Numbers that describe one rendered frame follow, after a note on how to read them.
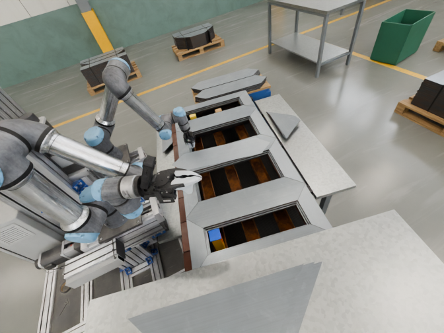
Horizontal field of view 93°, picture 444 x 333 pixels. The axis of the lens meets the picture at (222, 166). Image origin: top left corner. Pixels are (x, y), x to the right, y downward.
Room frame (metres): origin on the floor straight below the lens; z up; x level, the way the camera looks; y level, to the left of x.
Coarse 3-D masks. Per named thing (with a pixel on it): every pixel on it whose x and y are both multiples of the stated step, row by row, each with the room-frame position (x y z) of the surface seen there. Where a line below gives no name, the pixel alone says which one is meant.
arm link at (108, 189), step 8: (120, 176) 0.51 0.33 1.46; (96, 184) 0.49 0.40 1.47; (104, 184) 0.48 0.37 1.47; (112, 184) 0.48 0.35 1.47; (96, 192) 0.47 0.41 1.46; (104, 192) 0.46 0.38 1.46; (112, 192) 0.46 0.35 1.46; (120, 192) 0.45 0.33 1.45; (104, 200) 0.46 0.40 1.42; (112, 200) 0.46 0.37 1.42; (120, 200) 0.46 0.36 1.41
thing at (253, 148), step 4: (248, 140) 1.19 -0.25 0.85; (252, 140) 1.18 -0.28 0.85; (248, 144) 1.15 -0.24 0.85; (252, 144) 1.14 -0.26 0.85; (256, 144) 1.12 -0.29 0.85; (248, 148) 1.11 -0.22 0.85; (252, 148) 1.10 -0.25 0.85; (256, 148) 1.08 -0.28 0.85; (252, 152) 1.06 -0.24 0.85; (256, 152) 1.05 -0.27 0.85; (260, 152) 1.04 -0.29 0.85
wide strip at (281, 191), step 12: (276, 180) 0.76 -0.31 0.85; (288, 180) 0.74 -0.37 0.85; (240, 192) 0.75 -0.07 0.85; (252, 192) 0.73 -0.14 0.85; (264, 192) 0.70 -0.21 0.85; (276, 192) 0.68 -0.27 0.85; (288, 192) 0.66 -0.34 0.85; (300, 192) 0.64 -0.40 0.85; (204, 204) 0.73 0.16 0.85; (216, 204) 0.71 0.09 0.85; (228, 204) 0.69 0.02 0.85; (240, 204) 0.67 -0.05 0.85; (252, 204) 0.65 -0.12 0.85; (264, 204) 0.62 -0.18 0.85; (276, 204) 0.60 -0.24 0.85; (192, 216) 0.67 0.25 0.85; (204, 216) 0.65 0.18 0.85; (216, 216) 0.63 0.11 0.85; (228, 216) 0.61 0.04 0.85; (240, 216) 0.59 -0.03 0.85
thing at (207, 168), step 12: (204, 108) 1.81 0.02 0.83; (240, 120) 1.48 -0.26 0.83; (204, 132) 1.46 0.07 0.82; (252, 156) 1.03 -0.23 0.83; (204, 168) 1.03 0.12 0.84; (216, 168) 1.02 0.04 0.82; (276, 168) 0.87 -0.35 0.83; (288, 204) 0.59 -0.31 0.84; (252, 216) 0.58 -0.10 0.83; (204, 228) 0.58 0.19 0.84; (216, 228) 0.57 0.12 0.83; (252, 240) 0.45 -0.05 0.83
